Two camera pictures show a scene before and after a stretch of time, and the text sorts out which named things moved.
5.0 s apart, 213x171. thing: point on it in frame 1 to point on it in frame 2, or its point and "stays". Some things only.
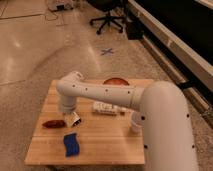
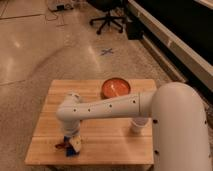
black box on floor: x=135 y=29 stays
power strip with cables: x=62 y=7 stays
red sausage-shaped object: x=54 y=124 to x=62 y=145
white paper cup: x=136 y=122 stays
